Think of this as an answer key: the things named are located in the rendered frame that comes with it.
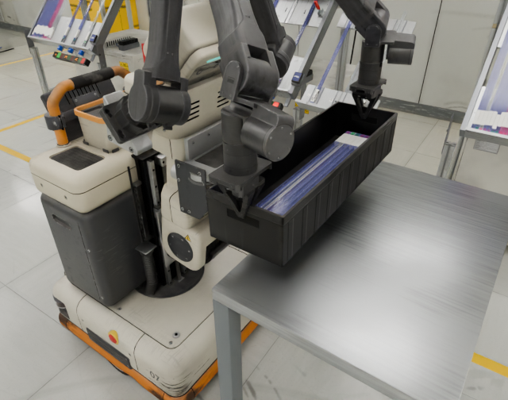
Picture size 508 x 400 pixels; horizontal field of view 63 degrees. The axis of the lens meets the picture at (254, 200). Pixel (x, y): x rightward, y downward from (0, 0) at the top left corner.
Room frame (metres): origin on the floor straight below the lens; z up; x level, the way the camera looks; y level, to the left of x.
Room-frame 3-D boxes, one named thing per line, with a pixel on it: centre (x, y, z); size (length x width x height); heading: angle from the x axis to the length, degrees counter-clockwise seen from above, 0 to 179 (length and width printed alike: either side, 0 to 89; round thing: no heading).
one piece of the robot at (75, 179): (1.24, 0.41, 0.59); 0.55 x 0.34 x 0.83; 145
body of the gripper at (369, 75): (1.08, -0.30, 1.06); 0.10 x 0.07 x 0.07; 145
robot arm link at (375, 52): (1.08, -0.31, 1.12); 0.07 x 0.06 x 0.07; 71
